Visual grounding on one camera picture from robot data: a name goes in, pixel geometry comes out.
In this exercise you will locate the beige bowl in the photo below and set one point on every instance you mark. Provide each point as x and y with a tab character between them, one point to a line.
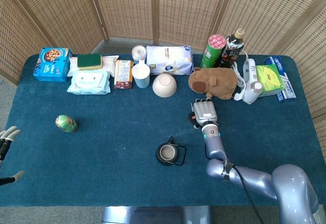
164	85

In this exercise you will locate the small black round object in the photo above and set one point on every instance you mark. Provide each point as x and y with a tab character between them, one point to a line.
190	118

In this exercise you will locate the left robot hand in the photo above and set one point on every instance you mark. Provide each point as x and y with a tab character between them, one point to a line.
7	133

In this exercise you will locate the small black cup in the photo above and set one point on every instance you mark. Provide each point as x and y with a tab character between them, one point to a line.
166	152

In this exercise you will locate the light blue cup white scoop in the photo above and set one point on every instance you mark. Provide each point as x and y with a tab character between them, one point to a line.
140	75

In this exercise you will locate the white hair dryer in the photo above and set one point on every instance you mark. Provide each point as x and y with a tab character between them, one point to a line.
250	81

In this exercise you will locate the light blue wet wipes pack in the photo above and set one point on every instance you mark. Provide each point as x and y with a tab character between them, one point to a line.
87	82

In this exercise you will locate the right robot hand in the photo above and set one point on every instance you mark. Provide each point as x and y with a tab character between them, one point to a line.
206	112

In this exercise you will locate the blue table cloth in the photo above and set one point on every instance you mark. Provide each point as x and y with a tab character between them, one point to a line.
114	107

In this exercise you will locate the brown capybara plush toy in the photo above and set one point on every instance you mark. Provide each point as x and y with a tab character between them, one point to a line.
219	81

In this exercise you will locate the brown white snack carton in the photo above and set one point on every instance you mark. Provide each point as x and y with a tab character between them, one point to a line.
123	73

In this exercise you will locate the dark tea drink bottle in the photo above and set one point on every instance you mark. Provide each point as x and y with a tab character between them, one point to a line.
230	53

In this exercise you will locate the white tissue pack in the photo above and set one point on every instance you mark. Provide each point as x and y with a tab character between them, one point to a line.
169	59

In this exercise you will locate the bamboo folding screen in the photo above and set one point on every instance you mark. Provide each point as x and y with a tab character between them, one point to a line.
63	10

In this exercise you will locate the blue cookie box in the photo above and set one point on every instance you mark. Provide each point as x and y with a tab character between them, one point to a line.
51	65

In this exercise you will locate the white tape roll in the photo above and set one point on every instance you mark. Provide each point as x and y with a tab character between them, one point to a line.
138	52

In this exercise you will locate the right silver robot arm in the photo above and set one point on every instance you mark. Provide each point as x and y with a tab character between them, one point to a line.
216	147

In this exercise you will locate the green tissue box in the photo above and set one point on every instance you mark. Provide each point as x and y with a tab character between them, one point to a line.
270	79

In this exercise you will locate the green yellow sponge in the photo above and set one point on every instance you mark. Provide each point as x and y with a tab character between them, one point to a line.
89	61

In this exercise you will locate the blue white toothpaste box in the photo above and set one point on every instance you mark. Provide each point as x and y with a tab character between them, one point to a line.
286	86

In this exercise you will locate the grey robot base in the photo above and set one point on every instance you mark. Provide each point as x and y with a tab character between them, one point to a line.
155	215

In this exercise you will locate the green drink can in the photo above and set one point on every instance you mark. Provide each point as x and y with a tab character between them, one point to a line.
66	124

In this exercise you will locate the green chips can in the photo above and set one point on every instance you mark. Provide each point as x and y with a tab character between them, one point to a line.
211	53

